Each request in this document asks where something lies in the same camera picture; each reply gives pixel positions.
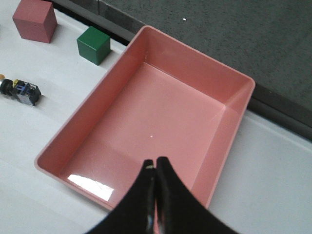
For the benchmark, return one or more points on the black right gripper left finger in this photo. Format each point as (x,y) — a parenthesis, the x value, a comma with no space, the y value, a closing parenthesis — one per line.
(135,213)

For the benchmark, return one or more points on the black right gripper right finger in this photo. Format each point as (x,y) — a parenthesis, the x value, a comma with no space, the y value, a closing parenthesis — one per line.
(178,211)

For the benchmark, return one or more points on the yellow push button switch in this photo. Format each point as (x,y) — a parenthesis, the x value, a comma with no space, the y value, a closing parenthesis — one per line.
(22,91)

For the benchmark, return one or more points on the pink plastic bin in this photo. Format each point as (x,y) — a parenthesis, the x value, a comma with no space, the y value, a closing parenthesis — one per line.
(161,98)

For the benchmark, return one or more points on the green cube block near bin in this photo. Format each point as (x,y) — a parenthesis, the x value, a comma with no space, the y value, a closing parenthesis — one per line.
(94,45)

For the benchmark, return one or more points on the pink cube block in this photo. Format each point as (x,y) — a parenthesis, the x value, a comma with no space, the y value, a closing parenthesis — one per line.
(35,20)

